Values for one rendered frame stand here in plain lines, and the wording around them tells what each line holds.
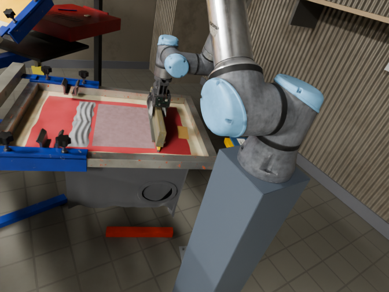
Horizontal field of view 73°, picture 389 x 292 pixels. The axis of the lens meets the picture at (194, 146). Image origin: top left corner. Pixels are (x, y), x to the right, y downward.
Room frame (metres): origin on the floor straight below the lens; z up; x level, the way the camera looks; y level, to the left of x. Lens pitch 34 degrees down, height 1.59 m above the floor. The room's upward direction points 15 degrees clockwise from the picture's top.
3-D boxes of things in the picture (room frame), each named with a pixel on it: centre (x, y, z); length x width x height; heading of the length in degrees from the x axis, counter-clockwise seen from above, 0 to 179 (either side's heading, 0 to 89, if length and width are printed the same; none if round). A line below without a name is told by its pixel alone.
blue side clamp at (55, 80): (1.13, 0.68, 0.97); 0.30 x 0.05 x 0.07; 111
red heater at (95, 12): (1.99, 1.12, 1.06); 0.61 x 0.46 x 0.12; 171
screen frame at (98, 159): (0.96, 0.36, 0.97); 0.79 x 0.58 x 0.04; 111
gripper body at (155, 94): (1.00, 0.19, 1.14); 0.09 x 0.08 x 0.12; 21
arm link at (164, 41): (1.00, 0.19, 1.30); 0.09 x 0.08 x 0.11; 29
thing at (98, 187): (0.81, 0.24, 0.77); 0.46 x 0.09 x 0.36; 111
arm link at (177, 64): (0.92, 0.13, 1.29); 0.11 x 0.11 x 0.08; 29
